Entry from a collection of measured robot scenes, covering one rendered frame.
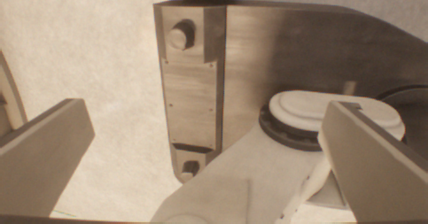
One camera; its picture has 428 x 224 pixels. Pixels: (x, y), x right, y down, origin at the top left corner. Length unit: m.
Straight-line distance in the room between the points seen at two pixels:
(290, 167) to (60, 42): 0.83
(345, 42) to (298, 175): 0.28
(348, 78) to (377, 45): 0.08
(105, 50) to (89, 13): 0.12
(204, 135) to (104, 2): 0.50
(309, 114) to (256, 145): 0.09
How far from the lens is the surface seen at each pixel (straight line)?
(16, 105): 1.28
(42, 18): 0.95
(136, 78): 0.79
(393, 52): 0.52
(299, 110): 0.35
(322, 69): 0.49
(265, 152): 0.33
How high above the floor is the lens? 0.61
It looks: 58 degrees down
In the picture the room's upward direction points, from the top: 157 degrees counter-clockwise
